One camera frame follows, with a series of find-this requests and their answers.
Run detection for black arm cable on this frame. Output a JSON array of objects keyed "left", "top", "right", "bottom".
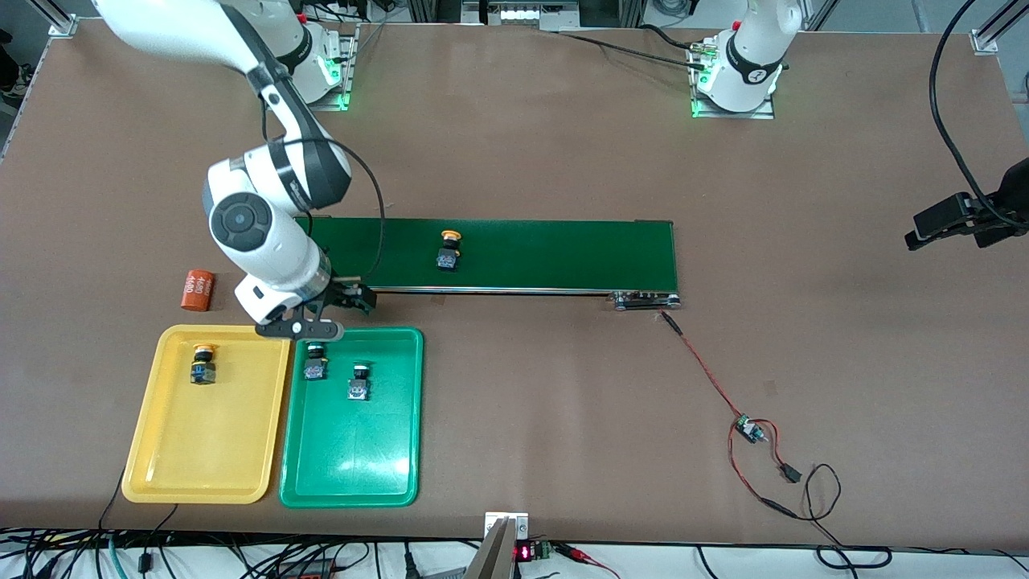
[
  {"left": 929, "top": 0, "right": 1022, "bottom": 228},
  {"left": 261, "top": 80, "right": 387, "bottom": 284}
]

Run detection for aluminium frame post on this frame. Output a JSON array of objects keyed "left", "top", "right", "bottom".
[{"left": 44, "top": 0, "right": 80, "bottom": 38}]

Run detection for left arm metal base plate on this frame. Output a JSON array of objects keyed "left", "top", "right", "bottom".
[{"left": 690, "top": 39, "right": 777, "bottom": 121}]

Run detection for grey metal bracket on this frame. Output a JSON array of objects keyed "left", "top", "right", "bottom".
[{"left": 464, "top": 511, "right": 531, "bottom": 579}]

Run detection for green plastic tray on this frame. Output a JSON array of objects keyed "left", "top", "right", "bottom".
[{"left": 279, "top": 326, "right": 424, "bottom": 509}]

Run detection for green conveyor belt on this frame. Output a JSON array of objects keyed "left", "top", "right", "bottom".
[{"left": 293, "top": 216, "right": 683, "bottom": 311}]

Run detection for red-black wire harness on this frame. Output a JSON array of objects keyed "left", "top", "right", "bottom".
[{"left": 659, "top": 310, "right": 803, "bottom": 519}]

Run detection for orange cylinder with 4680 print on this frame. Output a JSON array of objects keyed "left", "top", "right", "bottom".
[{"left": 179, "top": 269, "right": 216, "bottom": 313}]

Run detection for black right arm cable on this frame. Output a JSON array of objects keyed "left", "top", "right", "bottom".
[{"left": 261, "top": 80, "right": 387, "bottom": 284}]

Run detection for black cable on table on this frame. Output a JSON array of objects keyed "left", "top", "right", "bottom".
[{"left": 557, "top": 24, "right": 712, "bottom": 72}]

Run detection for white lit panel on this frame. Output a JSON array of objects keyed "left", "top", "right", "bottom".
[{"left": 481, "top": 4, "right": 581, "bottom": 25}]

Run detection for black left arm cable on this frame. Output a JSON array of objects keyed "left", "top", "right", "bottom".
[{"left": 929, "top": 0, "right": 1022, "bottom": 228}]

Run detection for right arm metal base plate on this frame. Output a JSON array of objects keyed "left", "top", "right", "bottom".
[{"left": 305, "top": 23, "right": 359, "bottom": 112}]

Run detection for thin black cable loop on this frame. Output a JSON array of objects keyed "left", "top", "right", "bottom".
[{"left": 756, "top": 464, "right": 893, "bottom": 570}]

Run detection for red clip lead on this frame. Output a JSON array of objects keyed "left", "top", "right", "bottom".
[{"left": 556, "top": 544, "right": 621, "bottom": 579}]

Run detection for yellow plastic tray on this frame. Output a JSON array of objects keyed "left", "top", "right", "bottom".
[{"left": 121, "top": 324, "right": 292, "bottom": 506}]

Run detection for aluminium frame profile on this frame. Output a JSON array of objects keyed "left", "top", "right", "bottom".
[{"left": 971, "top": 0, "right": 1029, "bottom": 55}]

